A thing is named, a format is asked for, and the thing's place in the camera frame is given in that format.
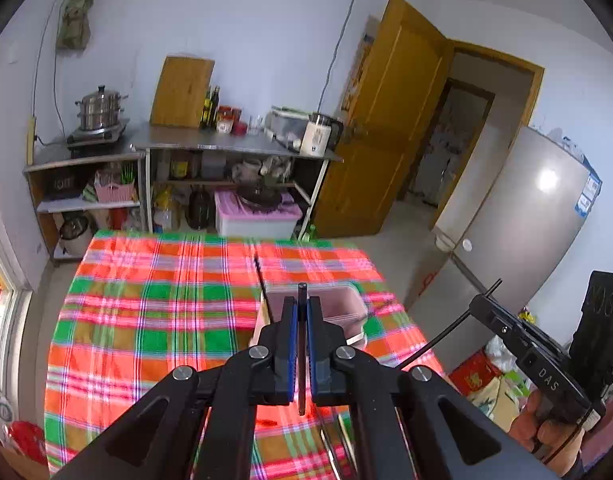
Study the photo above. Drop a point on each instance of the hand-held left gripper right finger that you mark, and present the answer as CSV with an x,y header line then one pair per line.
x,y
314,355

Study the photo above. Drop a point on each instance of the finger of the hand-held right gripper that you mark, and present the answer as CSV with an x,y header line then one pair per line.
x,y
501,335
526,330

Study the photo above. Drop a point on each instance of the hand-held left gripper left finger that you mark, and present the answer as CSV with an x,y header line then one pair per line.
x,y
289,355

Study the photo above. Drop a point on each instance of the dark grey chopstick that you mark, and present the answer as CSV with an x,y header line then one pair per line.
x,y
302,340

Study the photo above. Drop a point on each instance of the pink plastic utensil basket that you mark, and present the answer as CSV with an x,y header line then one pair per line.
x,y
341,305

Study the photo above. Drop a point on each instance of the black chopstick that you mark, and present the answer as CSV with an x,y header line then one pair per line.
x,y
436,342
262,282

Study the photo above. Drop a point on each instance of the person's right hand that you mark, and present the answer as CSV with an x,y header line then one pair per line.
x,y
531,425

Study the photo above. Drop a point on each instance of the yellow snack bag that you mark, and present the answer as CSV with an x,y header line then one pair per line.
x,y
527,316

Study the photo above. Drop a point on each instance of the red cardboard box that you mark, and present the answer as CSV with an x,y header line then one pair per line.
x,y
474,375

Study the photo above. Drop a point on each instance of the cream printed box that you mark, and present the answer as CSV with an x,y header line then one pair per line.
x,y
496,400

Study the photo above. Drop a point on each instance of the silver refrigerator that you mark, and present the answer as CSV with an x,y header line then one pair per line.
x,y
526,210

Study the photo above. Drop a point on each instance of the pink storage box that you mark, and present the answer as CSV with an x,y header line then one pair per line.
x,y
256,222

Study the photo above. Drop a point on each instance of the plaid tablecloth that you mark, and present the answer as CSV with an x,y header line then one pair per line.
x,y
136,335

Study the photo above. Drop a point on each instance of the black wok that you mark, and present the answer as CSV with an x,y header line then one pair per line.
x,y
261,197

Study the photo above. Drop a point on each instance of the black pot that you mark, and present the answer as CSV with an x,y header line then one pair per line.
x,y
200,210

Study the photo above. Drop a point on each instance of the yellow oil jug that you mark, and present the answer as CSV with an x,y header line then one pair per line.
x,y
166,210

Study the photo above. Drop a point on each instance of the white electric kettle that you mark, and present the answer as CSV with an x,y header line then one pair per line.
x,y
316,137

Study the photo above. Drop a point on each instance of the drinking glass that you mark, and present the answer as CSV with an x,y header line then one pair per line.
x,y
255,126

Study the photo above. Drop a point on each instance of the red low container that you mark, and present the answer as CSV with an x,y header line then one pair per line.
x,y
239,128

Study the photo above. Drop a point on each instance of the small pink basket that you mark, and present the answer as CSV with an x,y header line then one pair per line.
x,y
114,192

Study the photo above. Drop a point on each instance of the steel counter table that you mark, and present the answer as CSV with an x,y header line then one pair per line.
x,y
186,137

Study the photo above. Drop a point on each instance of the old rice cooker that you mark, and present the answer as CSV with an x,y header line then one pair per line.
x,y
74,235

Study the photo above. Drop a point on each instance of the wooden door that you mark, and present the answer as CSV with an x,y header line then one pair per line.
x,y
386,110

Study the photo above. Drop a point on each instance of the dark oil bottle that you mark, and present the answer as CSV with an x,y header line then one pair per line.
x,y
205,112
215,110

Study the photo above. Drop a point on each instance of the red plastic bag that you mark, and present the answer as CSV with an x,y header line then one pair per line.
x,y
29,442

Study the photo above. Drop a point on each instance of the wooden cutting board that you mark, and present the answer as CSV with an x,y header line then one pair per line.
x,y
181,92

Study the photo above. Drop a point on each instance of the gas stove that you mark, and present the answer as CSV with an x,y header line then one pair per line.
x,y
94,137

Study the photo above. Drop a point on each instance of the wooden shelf unit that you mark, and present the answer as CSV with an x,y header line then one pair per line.
x,y
61,161

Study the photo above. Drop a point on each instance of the steel steamer pot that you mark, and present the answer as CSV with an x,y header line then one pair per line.
x,y
99,110

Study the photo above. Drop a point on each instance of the beige power strip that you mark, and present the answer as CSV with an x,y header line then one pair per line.
x,y
31,140

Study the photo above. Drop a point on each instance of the hanging green cloth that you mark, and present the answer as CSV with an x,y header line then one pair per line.
x,y
76,20

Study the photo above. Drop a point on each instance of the wooden door frame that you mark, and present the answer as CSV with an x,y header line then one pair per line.
x,y
496,55

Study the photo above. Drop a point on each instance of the wall calendar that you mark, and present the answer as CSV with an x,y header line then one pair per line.
x,y
359,70

